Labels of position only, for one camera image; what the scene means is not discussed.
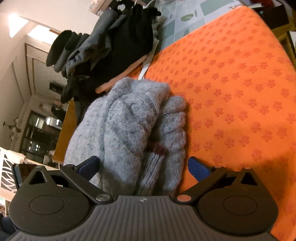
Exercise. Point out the dark glass cabinet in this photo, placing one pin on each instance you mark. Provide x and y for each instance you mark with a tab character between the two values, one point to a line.
39	139

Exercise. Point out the checkered green tablecloth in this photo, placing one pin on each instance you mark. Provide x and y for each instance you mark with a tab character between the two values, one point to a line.
185	25

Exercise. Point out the white cloth strip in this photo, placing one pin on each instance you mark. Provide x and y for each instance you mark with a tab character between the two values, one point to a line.
144	67

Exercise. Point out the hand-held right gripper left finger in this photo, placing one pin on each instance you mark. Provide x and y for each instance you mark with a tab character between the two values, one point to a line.
89	168

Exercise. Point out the dark grey folded garment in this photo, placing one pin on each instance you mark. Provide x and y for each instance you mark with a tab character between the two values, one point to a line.
92	48

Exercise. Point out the grey fuzzy knit sweater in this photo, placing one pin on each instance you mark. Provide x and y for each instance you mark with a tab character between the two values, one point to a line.
124	120

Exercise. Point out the person's leg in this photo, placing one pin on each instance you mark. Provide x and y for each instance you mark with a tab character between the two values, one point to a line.
4	224

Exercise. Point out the orange patterned table mat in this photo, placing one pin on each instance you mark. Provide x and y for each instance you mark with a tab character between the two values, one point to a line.
231	92

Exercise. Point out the stack of folded dark clothes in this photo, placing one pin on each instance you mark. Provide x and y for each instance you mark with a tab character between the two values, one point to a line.
60	46

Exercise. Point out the wall lamp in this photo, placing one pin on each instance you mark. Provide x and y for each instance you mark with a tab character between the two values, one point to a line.
11	126
44	107

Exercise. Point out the pile of dark folded clothes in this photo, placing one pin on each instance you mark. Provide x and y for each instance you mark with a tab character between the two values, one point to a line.
129	46

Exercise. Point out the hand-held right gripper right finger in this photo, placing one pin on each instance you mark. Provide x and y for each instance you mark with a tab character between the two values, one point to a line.
198	170

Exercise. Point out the zebra striped cloth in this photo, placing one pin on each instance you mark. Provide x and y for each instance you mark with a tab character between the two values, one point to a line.
7	171

